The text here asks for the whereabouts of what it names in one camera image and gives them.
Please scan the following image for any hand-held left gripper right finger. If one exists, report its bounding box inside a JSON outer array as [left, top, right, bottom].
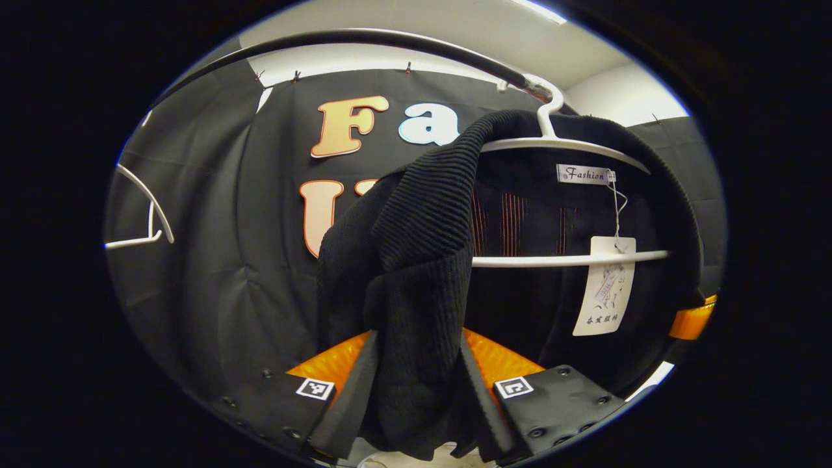
[[458, 328, 628, 463]]

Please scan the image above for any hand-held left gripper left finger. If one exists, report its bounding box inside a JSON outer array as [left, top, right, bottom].
[[214, 330, 379, 461]]

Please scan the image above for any white laundry hamper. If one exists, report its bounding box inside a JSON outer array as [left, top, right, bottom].
[[354, 439, 498, 468]]

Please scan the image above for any white paper hang tag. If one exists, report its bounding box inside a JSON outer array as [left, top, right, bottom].
[[572, 235, 638, 337]]

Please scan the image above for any black knit cardigan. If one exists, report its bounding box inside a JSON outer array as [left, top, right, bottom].
[[317, 109, 706, 461]]

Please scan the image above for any white plastic hanger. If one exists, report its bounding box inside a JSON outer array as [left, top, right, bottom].
[[104, 164, 175, 250], [471, 73, 670, 268]]

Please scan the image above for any black metal clothes rack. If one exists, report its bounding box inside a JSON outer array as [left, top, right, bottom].
[[146, 28, 553, 111]]

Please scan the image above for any black backdrop cloth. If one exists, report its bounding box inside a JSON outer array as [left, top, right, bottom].
[[104, 62, 727, 417]]

